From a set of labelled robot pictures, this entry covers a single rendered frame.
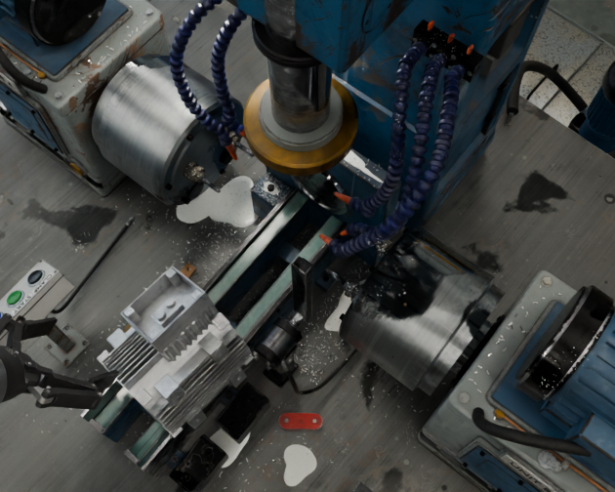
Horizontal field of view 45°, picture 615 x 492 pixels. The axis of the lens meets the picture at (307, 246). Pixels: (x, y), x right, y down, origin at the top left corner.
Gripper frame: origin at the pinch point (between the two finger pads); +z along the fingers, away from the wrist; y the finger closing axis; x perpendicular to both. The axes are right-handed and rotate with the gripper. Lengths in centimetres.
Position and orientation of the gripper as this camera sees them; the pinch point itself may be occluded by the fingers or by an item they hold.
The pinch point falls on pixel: (77, 352)
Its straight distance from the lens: 122.6
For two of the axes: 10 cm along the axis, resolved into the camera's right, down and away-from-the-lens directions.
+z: 3.1, -0.3, 9.5
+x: -5.4, 8.2, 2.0
